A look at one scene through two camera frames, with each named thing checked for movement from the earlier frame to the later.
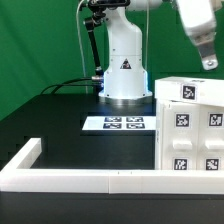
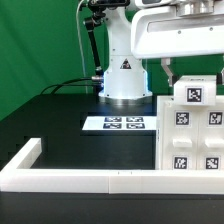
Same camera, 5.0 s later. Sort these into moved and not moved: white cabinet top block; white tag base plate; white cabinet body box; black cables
Moved: white cabinet top block
Not moved: white cabinet body box; white tag base plate; black cables
